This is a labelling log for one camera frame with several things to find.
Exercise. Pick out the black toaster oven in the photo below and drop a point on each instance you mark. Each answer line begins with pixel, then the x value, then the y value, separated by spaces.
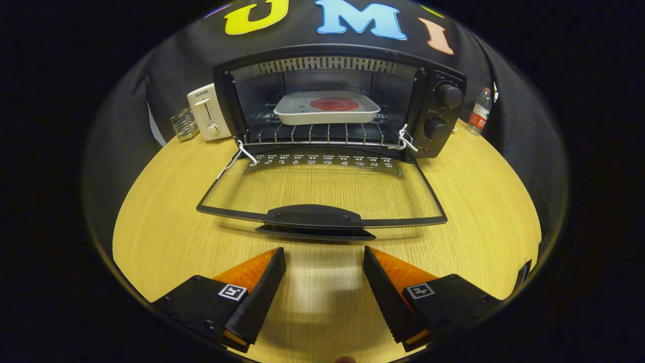
pixel 433 111

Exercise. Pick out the white pop-up toaster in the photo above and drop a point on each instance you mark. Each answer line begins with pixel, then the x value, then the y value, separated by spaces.
pixel 199 121

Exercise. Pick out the white square plate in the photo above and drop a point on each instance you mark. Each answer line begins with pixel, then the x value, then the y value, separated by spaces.
pixel 302 117

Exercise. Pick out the red label plastic bottle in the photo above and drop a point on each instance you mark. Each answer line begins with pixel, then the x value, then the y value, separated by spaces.
pixel 478 116

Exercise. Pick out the pink ham slice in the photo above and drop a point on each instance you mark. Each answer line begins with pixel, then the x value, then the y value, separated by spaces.
pixel 334 104

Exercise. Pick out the black backdrop cloth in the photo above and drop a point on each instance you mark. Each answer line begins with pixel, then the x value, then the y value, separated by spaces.
pixel 176 65

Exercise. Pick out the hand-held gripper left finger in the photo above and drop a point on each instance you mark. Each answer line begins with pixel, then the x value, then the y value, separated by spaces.
pixel 259 297

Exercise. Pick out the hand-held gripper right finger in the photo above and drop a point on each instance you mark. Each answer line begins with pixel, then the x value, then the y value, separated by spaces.
pixel 385 297

